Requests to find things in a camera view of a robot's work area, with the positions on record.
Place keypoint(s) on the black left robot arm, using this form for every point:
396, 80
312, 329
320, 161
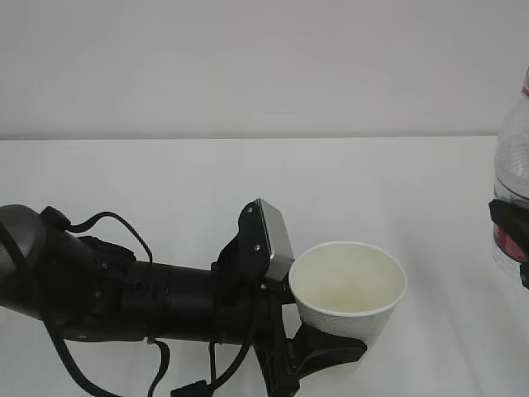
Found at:
84, 289

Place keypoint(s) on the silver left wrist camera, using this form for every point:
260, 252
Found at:
261, 249

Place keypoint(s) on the white paper cup green logo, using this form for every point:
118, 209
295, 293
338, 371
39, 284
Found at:
347, 289

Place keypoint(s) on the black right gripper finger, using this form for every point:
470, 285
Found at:
512, 225

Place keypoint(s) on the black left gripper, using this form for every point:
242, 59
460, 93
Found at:
257, 324

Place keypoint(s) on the clear water bottle red label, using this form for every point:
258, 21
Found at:
511, 180

